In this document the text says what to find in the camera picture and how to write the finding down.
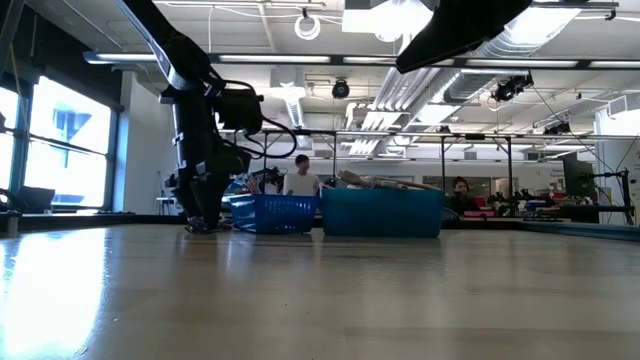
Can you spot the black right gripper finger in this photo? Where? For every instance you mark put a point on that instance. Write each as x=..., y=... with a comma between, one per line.
x=440, y=45

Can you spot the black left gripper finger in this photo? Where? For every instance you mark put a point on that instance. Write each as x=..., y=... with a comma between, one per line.
x=187, y=202
x=212, y=200

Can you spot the black background robot arm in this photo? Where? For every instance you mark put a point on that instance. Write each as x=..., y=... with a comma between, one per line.
x=272, y=175
x=500, y=200

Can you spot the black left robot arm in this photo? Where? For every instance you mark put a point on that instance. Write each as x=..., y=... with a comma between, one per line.
x=175, y=50

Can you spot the blue mesh plastic basket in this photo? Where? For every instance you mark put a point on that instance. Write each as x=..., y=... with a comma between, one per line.
x=275, y=215

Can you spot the person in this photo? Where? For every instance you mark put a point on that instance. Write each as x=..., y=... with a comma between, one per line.
x=461, y=200
x=301, y=185

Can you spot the black chair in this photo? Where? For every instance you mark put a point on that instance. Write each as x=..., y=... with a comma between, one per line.
x=30, y=197

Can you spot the teal plastic bin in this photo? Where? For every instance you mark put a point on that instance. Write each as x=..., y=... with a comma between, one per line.
x=382, y=212

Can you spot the dark computer monitor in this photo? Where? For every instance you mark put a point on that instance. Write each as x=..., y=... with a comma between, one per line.
x=577, y=175

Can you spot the black monitor stand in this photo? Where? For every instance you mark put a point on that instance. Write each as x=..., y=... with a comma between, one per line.
x=625, y=195

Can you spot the silver ventilation duct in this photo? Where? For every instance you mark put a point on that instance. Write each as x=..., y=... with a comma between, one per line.
x=525, y=45

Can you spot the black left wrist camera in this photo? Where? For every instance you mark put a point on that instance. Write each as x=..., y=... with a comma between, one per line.
x=240, y=112

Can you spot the black overhead camera rig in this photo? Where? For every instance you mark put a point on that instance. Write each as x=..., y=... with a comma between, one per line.
x=557, y=128
x=512, y=86

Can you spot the black ceiling dome camera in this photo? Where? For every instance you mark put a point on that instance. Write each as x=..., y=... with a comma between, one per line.
x=340, y=89

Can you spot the black workstation frame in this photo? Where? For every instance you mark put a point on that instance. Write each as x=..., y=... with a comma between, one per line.
x=442, y=165

